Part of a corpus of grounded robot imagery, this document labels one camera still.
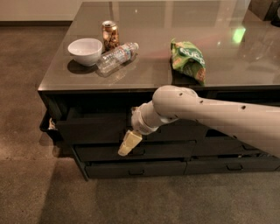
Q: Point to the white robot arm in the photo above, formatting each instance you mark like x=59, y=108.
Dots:
x=253, y=124

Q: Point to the clear plastic water bottle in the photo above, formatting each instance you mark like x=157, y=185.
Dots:
x=114, y=58

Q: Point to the white ceramic bowl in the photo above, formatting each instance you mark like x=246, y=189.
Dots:
x=86, y=51

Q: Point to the dark cabinet with glass top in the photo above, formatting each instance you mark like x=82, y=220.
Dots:
x=241, y=52

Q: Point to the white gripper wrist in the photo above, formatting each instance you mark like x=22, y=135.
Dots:
x=138, y=122

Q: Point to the green chip bag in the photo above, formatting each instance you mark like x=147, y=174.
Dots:
x=187, y=58

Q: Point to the orange soda can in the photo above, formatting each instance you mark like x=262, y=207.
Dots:
x=110, y=35

